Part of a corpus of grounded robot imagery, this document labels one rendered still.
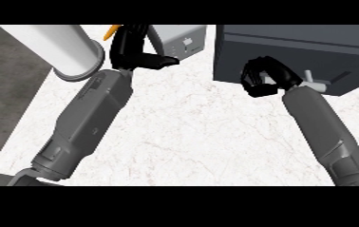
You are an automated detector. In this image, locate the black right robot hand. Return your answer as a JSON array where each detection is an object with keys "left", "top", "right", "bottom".
[{"left": 240, "top": 55, "right": 305, "bottom": 98}]

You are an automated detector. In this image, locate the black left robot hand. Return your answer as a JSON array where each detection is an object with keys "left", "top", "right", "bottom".
[{"left": 108, "top": 25, "right": 180, "bottom": 72}]

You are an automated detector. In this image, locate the dark grey drawer cabinet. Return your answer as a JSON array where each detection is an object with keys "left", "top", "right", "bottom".
[{"left": 211, "top": 25, "right": 359, "bottom": 97}]

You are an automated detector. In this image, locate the white cylindrical cup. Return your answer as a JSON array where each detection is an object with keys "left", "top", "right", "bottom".
[{"left": 0, "top": 25, "right": 107, "bottom": 83}]

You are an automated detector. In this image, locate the orange carrot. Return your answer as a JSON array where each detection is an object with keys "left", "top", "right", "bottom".
[{"left": 102, "top": 25, "right": 124, "bottom": 42}]

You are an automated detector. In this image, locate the pale grey toaster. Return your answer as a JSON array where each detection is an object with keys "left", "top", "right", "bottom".
[{"left": 146, "top": 25, "right": 207, "bottom": 61}]

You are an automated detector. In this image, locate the white drawer handle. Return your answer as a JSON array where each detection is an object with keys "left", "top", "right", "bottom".
[{"left": 260, "top": 69, "right": 333, "bottom": 92}]

